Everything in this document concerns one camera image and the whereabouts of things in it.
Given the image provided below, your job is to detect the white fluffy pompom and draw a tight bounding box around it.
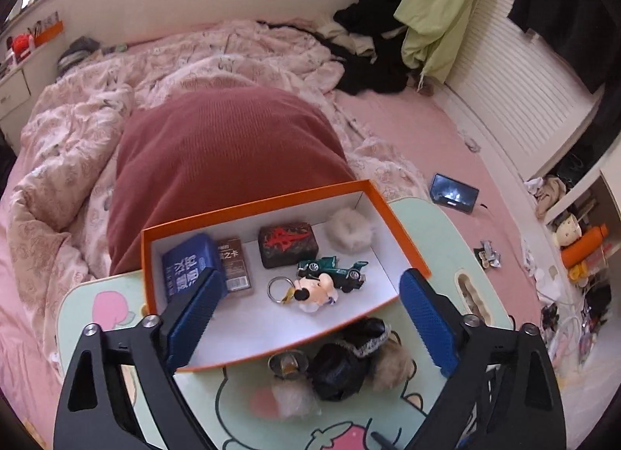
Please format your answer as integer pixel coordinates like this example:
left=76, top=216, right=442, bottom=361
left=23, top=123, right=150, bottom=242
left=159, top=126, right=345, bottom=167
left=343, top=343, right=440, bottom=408
left=324, top=207, right=376, bottom=253

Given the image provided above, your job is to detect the pink floral quilt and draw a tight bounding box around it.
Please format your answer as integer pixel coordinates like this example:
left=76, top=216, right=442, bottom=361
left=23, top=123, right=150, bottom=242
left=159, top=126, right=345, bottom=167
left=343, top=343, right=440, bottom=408
left=7, top=18, right=432, bottom=281

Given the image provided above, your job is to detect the black hanging garment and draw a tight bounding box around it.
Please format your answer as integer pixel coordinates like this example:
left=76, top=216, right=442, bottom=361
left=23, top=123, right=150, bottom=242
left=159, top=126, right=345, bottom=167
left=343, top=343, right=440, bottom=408
left=507, top=0, right=621, bottom=96

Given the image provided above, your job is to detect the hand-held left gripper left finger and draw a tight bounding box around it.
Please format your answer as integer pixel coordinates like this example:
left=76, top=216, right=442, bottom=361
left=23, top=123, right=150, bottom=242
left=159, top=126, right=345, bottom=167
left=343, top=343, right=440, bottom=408
left=53, top=268, right=229, bottom=450

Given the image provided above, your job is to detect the dark box with red emblem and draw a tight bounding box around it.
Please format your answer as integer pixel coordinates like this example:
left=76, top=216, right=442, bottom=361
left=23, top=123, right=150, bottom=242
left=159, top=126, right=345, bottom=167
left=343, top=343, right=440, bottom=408
left=257, top=221, right=319, bottom=269

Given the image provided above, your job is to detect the white drawer cabinet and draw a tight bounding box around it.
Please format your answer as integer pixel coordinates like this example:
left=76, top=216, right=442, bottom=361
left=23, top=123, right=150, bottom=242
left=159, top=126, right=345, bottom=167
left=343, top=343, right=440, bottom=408
left=0, top=64, right=32, bottom=140

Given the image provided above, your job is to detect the blue tin box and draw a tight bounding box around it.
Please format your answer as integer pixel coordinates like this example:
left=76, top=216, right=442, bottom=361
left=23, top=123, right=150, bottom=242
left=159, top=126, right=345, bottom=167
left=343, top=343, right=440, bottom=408
left=161, top=233, right=224, bottom=308

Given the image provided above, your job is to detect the light green cloth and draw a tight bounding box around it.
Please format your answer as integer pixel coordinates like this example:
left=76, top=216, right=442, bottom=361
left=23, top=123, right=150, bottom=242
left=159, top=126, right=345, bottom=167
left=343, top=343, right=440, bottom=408
left=394, top=0, right=498, bottom=84

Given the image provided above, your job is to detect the beige crumpled cloth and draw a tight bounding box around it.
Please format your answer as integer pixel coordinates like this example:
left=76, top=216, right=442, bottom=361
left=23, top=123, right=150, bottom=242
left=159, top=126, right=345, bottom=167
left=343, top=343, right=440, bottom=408
left=534, top=175, right=568, bottom=220

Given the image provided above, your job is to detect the brown fur pompom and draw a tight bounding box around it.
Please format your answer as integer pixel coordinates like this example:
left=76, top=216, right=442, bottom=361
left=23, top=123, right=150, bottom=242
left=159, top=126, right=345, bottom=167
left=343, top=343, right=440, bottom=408
left=371, top=334, right=415, bottom=390

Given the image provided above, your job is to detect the grey folded cloth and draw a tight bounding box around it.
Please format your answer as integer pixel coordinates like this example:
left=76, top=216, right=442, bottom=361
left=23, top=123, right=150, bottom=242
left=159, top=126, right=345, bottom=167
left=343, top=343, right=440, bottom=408
left=57, top=36, right=102, bottom=77

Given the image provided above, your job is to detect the black doll with lace trim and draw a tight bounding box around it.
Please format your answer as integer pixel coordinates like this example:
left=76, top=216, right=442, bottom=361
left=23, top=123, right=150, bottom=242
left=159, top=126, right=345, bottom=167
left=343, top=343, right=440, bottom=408
left=309, top=316, right=394, bottom=402

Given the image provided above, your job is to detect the cartoon mouse keychain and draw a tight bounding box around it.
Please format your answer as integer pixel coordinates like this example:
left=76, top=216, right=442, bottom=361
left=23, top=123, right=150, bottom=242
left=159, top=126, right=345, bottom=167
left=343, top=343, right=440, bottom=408
left=267, top=273, right=340, bottom=313

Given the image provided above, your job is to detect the crumpled foil wrapper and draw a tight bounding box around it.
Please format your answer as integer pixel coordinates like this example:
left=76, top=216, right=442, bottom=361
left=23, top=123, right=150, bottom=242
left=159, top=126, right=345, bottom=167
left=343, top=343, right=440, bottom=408
left=474, top=240, right=503, bottom=269

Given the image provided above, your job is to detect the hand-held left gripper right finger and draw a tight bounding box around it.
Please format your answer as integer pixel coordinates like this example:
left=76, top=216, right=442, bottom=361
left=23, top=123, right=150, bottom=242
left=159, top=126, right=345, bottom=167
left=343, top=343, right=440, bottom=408
left=399, top=268, right=568, bottom=450

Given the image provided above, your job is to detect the green toy car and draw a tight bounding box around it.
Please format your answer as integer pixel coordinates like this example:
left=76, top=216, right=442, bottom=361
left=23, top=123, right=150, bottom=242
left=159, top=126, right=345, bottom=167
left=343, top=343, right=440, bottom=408
left=297, top=256, right=369, bottom=294

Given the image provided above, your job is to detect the brown card box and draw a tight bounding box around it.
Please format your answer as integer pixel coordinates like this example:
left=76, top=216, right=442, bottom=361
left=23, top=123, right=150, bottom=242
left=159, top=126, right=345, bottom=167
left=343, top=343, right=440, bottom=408
left=217, top=236, right=255, bottom=294

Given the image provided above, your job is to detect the orange bottle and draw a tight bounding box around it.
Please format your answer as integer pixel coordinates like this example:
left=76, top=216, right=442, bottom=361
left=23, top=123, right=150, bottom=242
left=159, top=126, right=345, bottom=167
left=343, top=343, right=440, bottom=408
left=561, top=224, right=609, bottom=269

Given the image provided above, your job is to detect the cream cup with face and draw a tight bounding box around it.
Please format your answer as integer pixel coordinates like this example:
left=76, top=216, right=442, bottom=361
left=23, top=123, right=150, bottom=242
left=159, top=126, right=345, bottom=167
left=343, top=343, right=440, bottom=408
left=553, top=214, right=583, bottom=249

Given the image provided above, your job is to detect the orange cardboard box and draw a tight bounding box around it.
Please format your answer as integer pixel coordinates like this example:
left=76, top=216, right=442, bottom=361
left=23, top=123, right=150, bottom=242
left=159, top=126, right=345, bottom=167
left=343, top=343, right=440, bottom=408
left=141, top=179, right=432, bottom=374

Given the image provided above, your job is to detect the pink bed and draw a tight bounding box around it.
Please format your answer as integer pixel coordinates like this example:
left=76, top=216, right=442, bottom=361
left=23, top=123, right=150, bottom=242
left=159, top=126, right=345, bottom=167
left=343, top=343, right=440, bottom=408
left=0, top=40, right=573, bottom=450

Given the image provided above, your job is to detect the clear plastic wrapped jar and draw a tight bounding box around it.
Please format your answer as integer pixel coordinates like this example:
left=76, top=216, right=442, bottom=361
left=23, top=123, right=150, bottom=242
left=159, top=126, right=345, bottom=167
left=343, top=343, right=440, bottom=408
left=267, top=350, right=322, bottom=419

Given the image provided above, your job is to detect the white louvered door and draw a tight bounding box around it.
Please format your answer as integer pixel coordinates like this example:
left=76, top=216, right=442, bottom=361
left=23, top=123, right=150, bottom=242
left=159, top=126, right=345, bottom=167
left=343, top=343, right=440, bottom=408
left=444, top=0, right=602, bottom=179

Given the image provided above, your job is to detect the black clothes pile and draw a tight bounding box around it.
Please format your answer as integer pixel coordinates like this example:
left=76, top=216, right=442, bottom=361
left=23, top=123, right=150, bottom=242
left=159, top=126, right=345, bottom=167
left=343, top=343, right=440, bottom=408
left=317, top=0, right=418, bottom=96

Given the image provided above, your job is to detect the green cartoon print desktop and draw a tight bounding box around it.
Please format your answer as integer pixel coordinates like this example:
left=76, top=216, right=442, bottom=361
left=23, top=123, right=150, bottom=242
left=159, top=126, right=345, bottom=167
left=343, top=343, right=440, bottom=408
left=57, top=195, right=515, bottom=450

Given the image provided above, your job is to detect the black phone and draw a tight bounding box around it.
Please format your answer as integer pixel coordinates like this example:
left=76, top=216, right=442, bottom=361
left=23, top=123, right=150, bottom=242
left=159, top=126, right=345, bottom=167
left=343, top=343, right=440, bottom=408
left=429, top=172, right=481, bottom=213

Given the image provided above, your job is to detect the orange tray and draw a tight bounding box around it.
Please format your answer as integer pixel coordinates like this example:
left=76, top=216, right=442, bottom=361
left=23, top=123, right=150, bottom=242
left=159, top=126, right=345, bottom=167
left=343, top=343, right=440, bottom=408
left=33, top=20, right=65, bottom=48

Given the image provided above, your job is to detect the red corduroy pillow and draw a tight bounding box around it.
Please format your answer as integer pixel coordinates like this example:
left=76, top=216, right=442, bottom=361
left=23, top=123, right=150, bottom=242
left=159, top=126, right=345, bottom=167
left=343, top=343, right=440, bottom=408
left=106, top=86, right=357, bottom=278

